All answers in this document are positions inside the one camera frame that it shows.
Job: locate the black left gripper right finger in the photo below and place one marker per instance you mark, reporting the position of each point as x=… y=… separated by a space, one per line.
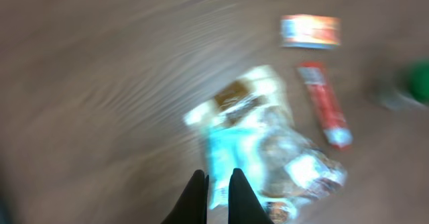
x=244 y=207

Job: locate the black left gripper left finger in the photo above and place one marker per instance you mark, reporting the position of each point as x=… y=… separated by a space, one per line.
x=191 y=207

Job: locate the brown snack pouch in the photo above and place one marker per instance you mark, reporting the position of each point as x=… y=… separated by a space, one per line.
x=297 y=173

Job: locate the red snack stick packet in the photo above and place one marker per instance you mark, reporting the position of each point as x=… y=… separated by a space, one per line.
x=327 y=108

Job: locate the orange Kleenex tissue box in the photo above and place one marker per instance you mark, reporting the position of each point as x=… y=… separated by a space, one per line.
x=310 y=31

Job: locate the green lid jar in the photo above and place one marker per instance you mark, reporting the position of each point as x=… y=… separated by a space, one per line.
x=404 y=87

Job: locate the teal Kleenex tissue pack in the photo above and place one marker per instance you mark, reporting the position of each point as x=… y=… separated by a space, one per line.
x=228 y=149

